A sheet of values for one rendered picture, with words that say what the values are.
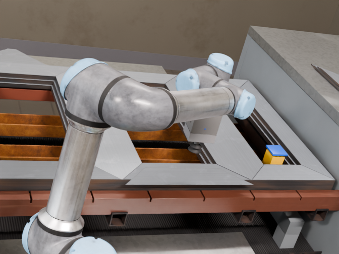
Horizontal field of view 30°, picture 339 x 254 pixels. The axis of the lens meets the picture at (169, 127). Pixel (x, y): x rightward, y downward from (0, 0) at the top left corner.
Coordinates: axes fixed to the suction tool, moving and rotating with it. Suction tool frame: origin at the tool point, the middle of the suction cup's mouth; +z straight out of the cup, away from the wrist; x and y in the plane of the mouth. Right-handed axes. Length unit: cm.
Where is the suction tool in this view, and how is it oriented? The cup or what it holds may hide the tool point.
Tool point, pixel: (194, 149)
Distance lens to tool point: 195.5
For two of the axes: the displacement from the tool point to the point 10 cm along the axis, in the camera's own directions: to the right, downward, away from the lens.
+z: -2.3, 8.5, 4.8
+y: -9.5, -0.9, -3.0
